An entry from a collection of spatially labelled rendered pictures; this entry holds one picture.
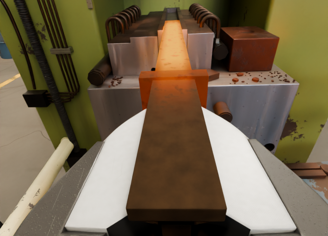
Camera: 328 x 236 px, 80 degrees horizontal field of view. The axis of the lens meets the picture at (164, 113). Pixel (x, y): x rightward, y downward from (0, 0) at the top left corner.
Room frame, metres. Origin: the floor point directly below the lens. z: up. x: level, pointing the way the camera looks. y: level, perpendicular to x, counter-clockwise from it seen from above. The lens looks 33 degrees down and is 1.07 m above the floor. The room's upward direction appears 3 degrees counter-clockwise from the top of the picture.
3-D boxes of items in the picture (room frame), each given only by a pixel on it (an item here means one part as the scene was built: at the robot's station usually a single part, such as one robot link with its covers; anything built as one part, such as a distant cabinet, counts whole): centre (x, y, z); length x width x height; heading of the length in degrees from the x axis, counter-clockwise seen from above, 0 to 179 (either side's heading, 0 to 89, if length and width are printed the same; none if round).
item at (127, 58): (0.59, -0.01, 0.96); 0.42 x 0.20 x 0.09; 177
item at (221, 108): (0.30, -0.11, 0.87); 0.04 x 0.03 x 0.03; 177
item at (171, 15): (0.59, -0.04, 0.99); 0.42 x 0.05 x 0.01; 177
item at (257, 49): (0.43, -0.18, 0.95); 0.12 x 0.09 x 0.07; 177
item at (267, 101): (0.60, -0.07, 0.69); 0.56 x 0.38 x 0.45; 177
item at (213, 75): (0.35, -0.08, 0.92); 0.04 x 0.03 x 0.01; 120
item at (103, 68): (0.53, 0.11, 0.93); 0.40 x 0.03 x 0.03; 177
